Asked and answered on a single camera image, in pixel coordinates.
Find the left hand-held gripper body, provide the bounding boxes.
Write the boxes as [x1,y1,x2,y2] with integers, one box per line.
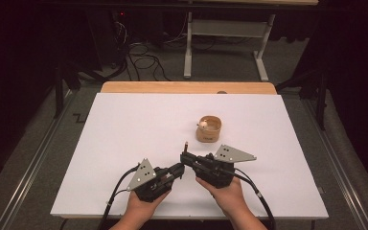
[126,157,174,203]

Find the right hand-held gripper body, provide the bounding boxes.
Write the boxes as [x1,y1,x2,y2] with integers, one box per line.
[193,144,258,189]

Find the round wooden brush holder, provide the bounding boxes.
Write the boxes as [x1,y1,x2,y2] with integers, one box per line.
[195,115,222,144]

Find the person's left hand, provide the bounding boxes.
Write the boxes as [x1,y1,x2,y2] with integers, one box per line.
[120,190,171,225]

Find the person's right hand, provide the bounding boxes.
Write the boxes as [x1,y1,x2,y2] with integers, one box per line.
[195,176,254,220]

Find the white board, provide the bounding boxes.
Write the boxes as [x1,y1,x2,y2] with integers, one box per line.
[50,92,330,220]

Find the wooden table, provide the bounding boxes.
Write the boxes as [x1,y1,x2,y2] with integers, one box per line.
[100,80,278,96]

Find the black metal stand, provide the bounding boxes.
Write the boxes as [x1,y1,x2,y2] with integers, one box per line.
[276,68,329,131]
[52,60,81,119]

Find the left hand-held gripper black cable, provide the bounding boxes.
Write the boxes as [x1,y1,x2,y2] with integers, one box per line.
[96,163,142,230]

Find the hand-held gripper black cable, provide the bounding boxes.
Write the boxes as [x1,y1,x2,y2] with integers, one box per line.
[96,163,142,230]
[233,167,277,230]

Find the right hand-held gripper black cable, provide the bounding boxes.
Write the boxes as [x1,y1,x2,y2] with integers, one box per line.
[233,167,277,230]

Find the metal floor rail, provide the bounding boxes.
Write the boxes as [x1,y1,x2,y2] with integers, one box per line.
[0,90,78,230]
[303,99,368,230]

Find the black floor cables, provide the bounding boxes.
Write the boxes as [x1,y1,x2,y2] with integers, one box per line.
[113,18,173,82]

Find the white metal desk frame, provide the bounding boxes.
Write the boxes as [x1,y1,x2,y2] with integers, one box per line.
[183,11,277,82]

